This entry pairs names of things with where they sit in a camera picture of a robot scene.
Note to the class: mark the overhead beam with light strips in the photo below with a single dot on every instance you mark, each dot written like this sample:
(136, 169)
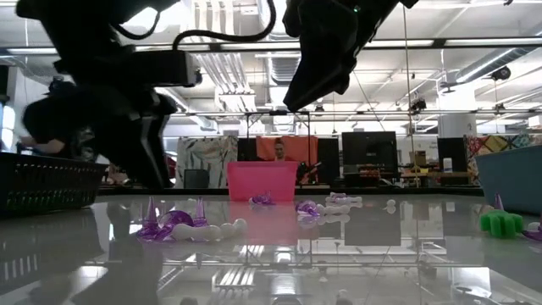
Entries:
(423, 42)

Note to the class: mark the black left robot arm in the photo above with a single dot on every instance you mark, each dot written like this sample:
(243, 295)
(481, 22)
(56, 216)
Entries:
(84, 12)

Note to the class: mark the floral patterned panel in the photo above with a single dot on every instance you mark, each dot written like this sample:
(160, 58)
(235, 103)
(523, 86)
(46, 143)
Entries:
(207, 161)

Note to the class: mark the black background robot arm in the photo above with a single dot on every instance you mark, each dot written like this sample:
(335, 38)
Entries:
(309, 171)

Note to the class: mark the colourful patchwork quilt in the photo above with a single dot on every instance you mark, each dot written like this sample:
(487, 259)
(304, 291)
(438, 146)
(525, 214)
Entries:
(495, 146)

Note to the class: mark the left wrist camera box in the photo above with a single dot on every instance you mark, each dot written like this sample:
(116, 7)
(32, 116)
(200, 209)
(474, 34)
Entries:
(161, 68)

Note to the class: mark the small black monitor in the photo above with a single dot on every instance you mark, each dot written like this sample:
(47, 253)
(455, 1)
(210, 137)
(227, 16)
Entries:
(451, 153)

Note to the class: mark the black divider panel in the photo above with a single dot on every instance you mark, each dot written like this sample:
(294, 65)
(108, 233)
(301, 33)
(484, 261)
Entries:
(247, 149)
(328, 161)

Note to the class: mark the orange cloth panel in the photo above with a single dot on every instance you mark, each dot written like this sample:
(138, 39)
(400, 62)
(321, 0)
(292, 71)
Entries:
(300, 148)

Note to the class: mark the white bottle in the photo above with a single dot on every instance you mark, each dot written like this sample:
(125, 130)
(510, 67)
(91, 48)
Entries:
(447, 165)

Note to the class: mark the large black monitor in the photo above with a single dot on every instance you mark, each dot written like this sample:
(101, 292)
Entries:
(369, 150)

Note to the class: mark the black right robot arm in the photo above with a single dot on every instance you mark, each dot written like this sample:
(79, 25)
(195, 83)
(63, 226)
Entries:
(406, 3)

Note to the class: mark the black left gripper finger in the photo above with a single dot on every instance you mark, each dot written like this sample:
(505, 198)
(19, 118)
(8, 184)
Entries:
(127, 148)
(158, 148)

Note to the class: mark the black speaker box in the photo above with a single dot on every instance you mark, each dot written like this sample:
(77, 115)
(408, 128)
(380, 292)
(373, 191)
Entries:
(196, 179)

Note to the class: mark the white building column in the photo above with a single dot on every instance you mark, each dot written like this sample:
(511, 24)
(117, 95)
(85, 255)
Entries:
(457, 110)

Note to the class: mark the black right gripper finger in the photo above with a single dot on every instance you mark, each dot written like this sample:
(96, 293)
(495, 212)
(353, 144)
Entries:
(305, 84)
(339, 78)

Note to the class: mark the brown cardboard box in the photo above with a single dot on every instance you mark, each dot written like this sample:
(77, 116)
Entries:
(419, 157)

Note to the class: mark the black ceiling camera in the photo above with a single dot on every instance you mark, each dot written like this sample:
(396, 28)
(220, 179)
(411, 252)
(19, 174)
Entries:
(418, 105)
(501, 73)

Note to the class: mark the green plastic Halloween toy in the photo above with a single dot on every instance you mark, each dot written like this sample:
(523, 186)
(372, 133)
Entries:
(501, 223)

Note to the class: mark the blue plastic bin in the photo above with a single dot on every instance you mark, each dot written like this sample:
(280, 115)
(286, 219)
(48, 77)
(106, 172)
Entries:
(512, 178)

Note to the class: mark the black mesh basket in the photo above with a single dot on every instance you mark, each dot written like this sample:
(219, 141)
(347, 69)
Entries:
(42, 186)

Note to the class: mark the pink plastic bin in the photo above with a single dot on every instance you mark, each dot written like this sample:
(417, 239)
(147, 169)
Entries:
(262, 180)

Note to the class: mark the silver round air duct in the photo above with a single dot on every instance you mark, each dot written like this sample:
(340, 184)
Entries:
(487, 63)
(275, 72)

